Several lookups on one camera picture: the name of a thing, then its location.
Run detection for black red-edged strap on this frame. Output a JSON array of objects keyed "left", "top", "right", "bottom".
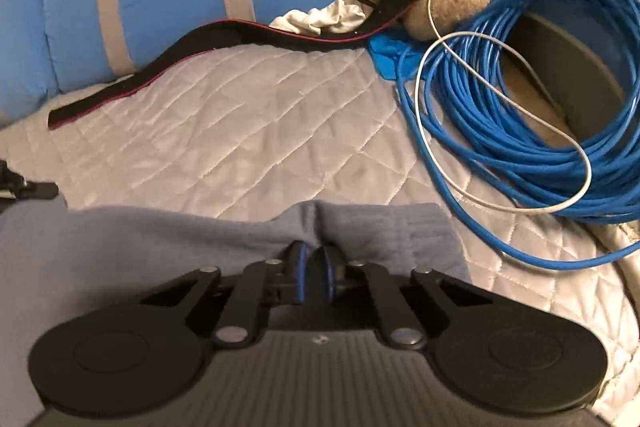
[{"left": 47, "top": 0, "right": 426, "bottom": 131}]

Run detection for beige stuffed toy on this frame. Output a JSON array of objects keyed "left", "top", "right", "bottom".
[{"left": 404, "top": 0, "right": 497, "bottom": 42}]

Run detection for blue cable coil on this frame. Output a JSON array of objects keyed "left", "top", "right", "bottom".
[{"left": 396, "top": 0, "right": 640, "bottom": 271}]

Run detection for grey quilted bedspread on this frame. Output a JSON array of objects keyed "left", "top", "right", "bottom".
[{"left": 0, "top": 42, "right": 640, "bottom": 427}]

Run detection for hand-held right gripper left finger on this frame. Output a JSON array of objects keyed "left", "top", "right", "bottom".
[{"left": 142, "top": 241, "right": 311, "bottom": 351}]

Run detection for white cloth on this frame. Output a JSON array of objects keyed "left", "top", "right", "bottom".
[{"left": 270, "top": 0, "right": 372, "bottom": 36}]

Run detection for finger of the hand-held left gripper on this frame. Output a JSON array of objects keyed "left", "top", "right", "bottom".
[{"left": 0, "top": 159, "right": 60, "bottom": 204}]

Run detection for grey-blue fleece garment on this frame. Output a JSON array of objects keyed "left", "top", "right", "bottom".
[{"left": 0, "top": 201, "right": 473, "bottom": 348}]

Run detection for small blue cloth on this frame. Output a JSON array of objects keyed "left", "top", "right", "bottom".
[{"left": 367, "top": 32, "right": 427, "bottom": 81}]

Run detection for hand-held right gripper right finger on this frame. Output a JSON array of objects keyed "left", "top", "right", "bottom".
[{"left": 312, "top": 244, "right": 482, "bottom": 351}]

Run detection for white cable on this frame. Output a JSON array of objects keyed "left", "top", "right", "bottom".
[{"left": 415, "top": 0, "right": 594, "bottom": 215}]

